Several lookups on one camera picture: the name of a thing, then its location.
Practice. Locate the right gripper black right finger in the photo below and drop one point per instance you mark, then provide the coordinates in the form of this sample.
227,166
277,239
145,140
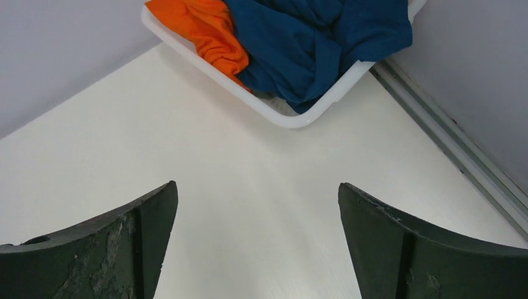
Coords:
398,255

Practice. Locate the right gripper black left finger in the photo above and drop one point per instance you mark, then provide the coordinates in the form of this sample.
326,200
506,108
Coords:
118,254

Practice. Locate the white plastic laundry bin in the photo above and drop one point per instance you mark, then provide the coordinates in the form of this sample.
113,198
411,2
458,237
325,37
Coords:
271,107

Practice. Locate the blue t shirt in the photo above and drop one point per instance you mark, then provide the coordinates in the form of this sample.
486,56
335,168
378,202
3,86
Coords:
299,49

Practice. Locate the orange t shirt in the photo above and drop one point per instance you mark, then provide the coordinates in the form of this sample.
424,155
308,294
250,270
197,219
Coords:
210,27

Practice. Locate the aluminium frame rail right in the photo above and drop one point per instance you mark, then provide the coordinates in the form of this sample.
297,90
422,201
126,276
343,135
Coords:
500,191

